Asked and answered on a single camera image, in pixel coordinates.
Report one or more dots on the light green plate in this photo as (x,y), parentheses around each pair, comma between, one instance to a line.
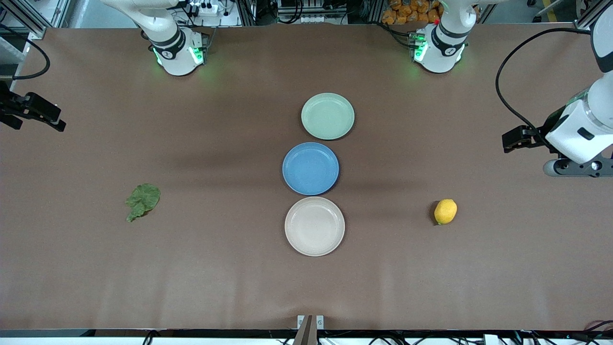
(328,116)

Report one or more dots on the beige plate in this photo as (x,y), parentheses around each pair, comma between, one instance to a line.
(314,226)

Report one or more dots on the blue plate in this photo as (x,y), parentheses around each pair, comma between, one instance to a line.
(310,168)

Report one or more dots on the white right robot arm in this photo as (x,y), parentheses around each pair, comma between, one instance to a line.
(177,57)

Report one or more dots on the aluminium frame post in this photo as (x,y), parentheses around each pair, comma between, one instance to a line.
(594,17)
(28,19)

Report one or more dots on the green lettuce leaf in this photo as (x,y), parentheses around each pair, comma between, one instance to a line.
(143,199)

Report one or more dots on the bag of orange items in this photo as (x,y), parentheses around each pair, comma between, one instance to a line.
(412,12)

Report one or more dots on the metal table edge bracket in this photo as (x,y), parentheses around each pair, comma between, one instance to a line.
(310,330)

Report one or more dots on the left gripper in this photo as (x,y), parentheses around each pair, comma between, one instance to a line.
(547,129)

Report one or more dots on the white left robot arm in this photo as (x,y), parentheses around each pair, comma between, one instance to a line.
(445,52)

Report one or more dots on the yellow lemon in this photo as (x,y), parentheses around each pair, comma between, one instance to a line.
(445,212)

